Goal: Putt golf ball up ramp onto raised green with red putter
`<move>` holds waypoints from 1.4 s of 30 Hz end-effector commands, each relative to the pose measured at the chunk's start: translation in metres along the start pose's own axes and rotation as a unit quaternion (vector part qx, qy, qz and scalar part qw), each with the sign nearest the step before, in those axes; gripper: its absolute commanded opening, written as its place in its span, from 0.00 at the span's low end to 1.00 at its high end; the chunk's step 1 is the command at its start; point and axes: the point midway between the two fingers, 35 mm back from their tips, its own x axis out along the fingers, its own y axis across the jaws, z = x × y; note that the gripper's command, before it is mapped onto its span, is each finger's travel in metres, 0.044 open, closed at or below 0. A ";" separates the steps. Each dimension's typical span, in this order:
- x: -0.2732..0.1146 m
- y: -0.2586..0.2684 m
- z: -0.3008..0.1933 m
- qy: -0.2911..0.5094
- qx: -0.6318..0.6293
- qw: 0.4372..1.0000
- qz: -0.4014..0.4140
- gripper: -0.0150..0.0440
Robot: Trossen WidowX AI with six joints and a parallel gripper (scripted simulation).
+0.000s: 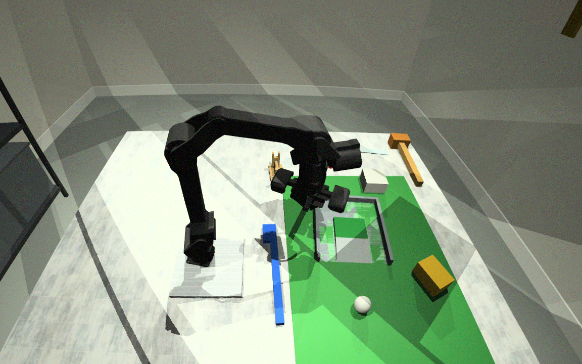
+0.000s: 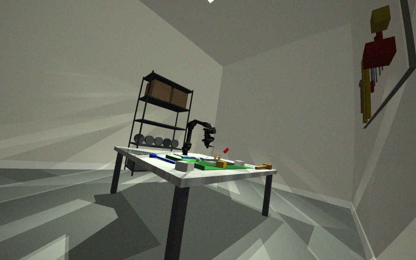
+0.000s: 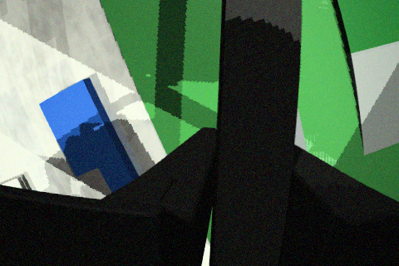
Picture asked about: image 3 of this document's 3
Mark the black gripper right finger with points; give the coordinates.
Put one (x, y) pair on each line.
(334, 220)

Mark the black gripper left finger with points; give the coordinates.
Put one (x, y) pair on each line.
(160, 219)

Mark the green putting mat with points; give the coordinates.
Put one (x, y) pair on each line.
(172, 49)

